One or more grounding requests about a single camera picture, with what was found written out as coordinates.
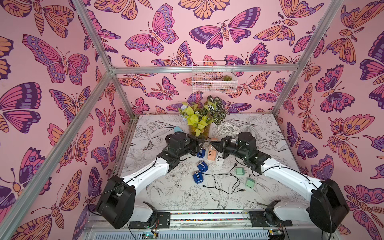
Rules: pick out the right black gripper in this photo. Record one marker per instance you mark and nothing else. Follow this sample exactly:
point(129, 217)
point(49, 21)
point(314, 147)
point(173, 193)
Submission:
point(225, 145)

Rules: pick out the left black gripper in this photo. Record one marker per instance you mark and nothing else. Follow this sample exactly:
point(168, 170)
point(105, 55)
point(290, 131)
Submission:
point(194, 143)

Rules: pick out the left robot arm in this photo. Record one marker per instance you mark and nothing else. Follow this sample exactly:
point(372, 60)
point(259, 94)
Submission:
point(118, 203)

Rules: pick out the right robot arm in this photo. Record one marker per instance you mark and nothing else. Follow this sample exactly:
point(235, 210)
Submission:
point(327, 205)

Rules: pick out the green charger adapter upper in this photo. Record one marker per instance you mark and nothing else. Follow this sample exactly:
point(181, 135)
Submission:
point(240, 171)

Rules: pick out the green charger adapter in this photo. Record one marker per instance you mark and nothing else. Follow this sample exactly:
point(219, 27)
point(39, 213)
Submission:
point(250, 183)
point(240, 171)

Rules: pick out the white power strip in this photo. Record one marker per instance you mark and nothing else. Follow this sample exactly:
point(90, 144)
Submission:
point(219, 159)

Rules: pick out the pink power strip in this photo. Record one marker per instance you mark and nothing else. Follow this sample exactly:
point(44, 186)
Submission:
point(211, 156)

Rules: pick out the potted green plant glass vase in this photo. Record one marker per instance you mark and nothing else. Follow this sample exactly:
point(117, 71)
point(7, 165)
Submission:
point(199, 118)

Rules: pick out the green charger adapter lower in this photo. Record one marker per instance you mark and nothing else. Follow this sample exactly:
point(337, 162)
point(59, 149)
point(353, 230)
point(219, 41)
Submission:
point(250, 183)

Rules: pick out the white wire basket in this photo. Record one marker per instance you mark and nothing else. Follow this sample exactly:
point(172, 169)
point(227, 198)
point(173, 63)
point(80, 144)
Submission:
point(214, 79)

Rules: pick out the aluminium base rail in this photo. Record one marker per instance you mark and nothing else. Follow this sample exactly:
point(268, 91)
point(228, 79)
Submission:
point(207, 225)

